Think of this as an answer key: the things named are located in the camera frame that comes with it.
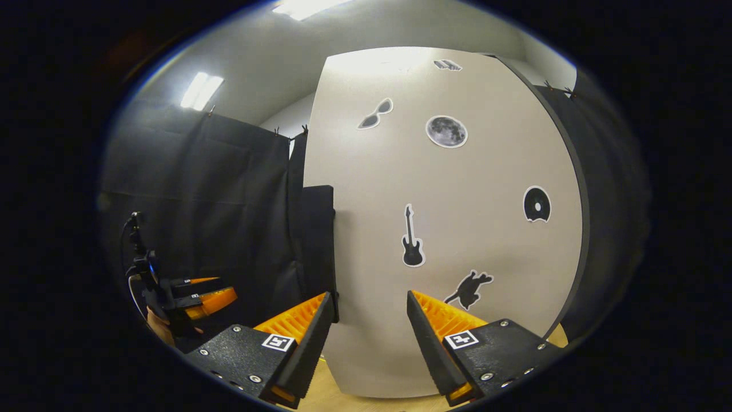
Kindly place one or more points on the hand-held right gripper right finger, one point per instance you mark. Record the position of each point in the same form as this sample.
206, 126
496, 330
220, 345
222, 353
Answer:
429, 349

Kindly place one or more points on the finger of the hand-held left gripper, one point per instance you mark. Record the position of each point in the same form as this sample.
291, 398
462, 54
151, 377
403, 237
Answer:
197, 281
214, 301

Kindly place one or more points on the black backdrop cloth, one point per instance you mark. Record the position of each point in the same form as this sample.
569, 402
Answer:
217, 189

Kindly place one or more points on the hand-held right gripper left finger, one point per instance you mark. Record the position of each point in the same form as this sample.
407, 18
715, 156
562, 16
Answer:
246, 357

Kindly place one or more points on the dark grey cabinet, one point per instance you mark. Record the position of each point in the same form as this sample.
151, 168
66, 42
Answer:
585, 229

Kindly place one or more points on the beige cabinet door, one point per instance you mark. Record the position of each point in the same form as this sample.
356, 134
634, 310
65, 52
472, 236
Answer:
469, 183

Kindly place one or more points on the small ceiling light panel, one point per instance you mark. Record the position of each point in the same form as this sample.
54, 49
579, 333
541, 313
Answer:
201, 91

